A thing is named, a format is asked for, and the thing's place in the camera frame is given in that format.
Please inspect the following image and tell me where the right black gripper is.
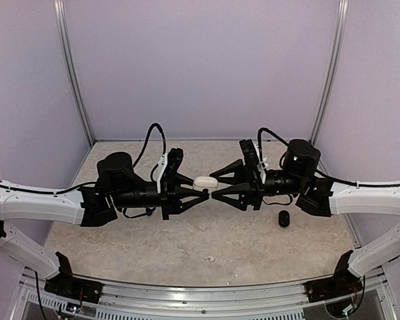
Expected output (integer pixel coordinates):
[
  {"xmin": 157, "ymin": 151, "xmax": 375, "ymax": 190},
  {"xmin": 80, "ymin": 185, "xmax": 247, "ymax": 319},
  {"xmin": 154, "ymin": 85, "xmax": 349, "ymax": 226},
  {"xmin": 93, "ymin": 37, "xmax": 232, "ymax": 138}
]
[{"xmin": 210, "ymin": 158, "xmax": 306, "ymax": 211}]

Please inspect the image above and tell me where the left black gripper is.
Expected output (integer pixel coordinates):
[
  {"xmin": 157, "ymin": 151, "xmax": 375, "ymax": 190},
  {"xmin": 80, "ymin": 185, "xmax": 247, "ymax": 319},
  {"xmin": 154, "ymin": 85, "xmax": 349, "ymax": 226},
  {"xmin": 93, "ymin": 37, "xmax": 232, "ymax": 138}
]
[{"xmin": 111, "ymin": 173, "xmax": 209, "ymax": 220}]

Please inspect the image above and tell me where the white earbud charging case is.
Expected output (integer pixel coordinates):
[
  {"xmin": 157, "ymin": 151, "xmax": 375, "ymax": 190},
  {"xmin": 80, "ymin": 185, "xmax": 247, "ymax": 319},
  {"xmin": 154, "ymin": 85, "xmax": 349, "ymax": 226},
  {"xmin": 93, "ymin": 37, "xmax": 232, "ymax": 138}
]
[{"xmin": 193, "ymin": 176, "xmax": 219, "ymax": 191}]

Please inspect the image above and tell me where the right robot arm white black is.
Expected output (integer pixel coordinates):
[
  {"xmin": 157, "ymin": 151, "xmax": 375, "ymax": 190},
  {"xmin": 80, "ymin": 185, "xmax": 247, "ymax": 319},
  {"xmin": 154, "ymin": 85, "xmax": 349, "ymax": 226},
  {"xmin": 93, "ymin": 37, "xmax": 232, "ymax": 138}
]
[{"xmin": 211, "ymin": 139, "xmax": 400, "ymax": 296}]

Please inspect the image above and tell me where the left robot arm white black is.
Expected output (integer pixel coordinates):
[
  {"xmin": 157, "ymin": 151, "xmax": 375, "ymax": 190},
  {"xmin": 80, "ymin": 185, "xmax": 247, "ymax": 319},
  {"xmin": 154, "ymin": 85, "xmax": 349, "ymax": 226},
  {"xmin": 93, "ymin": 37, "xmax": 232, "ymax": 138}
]
[{"xmin": 0, "ymin": 148, "xmax": 217, "ymax": 297}]

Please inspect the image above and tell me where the black oval charging case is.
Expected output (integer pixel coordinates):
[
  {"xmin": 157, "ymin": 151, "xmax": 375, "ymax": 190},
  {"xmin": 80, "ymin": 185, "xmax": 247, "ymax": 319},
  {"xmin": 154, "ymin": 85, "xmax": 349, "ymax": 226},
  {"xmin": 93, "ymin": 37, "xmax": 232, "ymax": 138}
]
[{"xmin": 278, "ymin": 210, "xmax": 291, "ymax": 228}]

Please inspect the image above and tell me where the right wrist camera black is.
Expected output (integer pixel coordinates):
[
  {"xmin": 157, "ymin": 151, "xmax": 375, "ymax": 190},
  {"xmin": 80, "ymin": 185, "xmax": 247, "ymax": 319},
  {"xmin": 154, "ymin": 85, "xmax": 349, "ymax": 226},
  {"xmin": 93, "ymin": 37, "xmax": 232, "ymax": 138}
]
[{"xmin": 239, "ymin": 139, "xmax": 259, "ymax": 169}]

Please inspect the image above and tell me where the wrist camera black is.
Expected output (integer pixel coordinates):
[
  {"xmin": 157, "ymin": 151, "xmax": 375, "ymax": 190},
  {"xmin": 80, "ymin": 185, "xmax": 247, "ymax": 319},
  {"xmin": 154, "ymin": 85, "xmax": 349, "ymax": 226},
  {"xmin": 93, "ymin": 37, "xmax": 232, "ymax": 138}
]
[
  {"xmin": 239, "ymin": 139, "xmax": 259, "ymax": 169},
  {"xmin": 163, "ymin": 148, "xmax": 183, "ymax": 180}
]

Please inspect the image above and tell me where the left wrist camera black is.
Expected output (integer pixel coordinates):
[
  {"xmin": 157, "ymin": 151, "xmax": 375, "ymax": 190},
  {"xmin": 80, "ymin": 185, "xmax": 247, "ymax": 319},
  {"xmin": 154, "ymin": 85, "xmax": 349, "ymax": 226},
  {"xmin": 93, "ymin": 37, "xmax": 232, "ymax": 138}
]
[{"xmin": 163, "ymin": 148, "xmax": 183, "ymax": 180}]

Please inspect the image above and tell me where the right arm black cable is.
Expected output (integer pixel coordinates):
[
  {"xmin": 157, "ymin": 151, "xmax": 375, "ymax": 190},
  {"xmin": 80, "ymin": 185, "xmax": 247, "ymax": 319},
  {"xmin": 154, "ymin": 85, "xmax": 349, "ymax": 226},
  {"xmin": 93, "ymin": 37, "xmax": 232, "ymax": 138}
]
[{"xmin": 256, "ymin": 127, "xmax": 291, "ymax": 157}]

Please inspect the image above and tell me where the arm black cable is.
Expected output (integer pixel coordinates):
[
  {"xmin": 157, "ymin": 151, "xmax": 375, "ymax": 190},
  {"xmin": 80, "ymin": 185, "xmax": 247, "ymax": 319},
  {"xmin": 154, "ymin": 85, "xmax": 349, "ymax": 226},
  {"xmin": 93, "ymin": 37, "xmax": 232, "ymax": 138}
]
[
  {"xmin": 256, "ymin": 127, "xmax": 291, "ymax": 157},
  {"xmin": 131, "ymin": 122, "xmax": 168, "ymax": 167}
]

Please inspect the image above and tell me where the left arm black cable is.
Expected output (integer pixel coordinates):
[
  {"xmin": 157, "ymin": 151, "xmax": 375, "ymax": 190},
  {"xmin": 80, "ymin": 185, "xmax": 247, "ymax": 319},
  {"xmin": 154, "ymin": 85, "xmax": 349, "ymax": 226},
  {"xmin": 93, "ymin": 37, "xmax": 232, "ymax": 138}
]
[{"xmin": 131, "ymin": 122, "xmax": 168, "ymax": 167}]

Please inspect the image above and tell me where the front aluminium rail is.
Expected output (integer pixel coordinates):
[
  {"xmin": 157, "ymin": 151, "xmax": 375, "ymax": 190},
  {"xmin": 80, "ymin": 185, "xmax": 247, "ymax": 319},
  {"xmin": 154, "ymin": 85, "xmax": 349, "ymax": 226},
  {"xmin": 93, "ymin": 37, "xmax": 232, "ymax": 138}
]
[{"xmin": 13, "ymin": 263, "xmax": 396, "ymax": 320}]

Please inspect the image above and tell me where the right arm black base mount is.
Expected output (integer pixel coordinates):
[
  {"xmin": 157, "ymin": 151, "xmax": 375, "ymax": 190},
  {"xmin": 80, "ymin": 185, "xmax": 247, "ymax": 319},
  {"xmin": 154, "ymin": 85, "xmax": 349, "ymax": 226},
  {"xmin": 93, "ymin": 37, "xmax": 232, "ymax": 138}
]
[{"xmin": 305, "ymin": 250, "xmax": 363, "ymax": 303}]

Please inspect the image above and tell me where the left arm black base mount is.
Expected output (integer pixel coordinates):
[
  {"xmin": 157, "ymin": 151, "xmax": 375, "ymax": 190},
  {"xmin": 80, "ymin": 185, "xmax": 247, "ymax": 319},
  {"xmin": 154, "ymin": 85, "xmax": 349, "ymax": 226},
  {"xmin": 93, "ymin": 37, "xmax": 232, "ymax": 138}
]
[{"xmin": 44, "ymin": 252, "xmax": 103, "ymax": 304}]

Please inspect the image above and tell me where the right aluminium frame post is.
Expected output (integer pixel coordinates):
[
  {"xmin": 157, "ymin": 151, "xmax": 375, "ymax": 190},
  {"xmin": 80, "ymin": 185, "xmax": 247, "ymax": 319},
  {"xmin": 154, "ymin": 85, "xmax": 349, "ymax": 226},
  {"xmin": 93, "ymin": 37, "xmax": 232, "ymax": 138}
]
[{"xmin": 309, "ymin": 0, "xmax": 349, "ymax": 145}]

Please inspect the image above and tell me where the aluminium frame post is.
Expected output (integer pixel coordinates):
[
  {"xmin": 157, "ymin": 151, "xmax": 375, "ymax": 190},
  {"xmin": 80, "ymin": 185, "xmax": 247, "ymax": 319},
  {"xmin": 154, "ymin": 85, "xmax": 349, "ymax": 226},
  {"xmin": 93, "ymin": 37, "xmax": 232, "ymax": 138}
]
[
  {"xmin": 309, "ymin": 0, "xmax": 349, "ymax": 145},
  {"xmin": 53, "ymin": 0, "xmax": 96, "ymax": 147}
]

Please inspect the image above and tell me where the left aluminium frame post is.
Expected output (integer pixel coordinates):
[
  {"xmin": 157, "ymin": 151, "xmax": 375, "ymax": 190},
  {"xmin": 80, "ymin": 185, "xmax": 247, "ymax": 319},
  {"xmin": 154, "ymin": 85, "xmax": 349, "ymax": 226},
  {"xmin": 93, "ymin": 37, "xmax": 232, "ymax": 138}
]
[{"xmin": 53, "ymin": 0, "xmax": 96, "ymax": 147}]

